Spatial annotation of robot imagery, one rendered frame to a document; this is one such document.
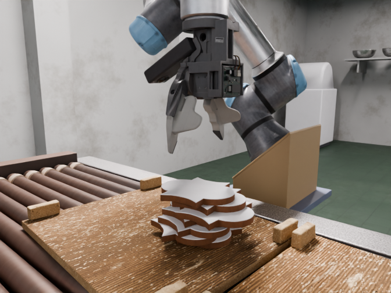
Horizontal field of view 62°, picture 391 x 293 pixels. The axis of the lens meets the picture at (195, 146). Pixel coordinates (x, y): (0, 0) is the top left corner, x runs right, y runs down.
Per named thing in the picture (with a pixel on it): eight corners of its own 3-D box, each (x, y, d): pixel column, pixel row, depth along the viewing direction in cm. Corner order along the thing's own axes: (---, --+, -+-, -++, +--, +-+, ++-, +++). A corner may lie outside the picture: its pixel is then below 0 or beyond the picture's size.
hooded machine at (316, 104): (300, 140, 696) (305, 64, 666) (333, 144, 652) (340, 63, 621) (283, 145, 637) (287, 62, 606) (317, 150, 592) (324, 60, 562)
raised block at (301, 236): (306, 234, 58) (306, 220, 57) (316, 238, 57) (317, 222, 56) (290, 246, 54) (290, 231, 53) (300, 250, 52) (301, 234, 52)
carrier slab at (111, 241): (161, 188, 88) (161, 183, 88) (301, 239, 59) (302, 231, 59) (21, 228, 64) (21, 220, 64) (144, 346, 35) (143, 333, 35)
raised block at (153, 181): (157, 183, 87) (157, 174, 86) (162, 185, 85) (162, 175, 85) (139, 189, 83) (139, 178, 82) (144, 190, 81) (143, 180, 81)
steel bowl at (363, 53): (377, 59, 606) (378, 50, 603) (372, 57, 576) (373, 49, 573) (355, 60, 631) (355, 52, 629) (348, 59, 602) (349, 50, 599)
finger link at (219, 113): (243, 142, 58) (228, 102, 53) (216, 139, 62) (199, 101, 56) (250, 130, 60) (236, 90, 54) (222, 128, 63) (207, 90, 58)
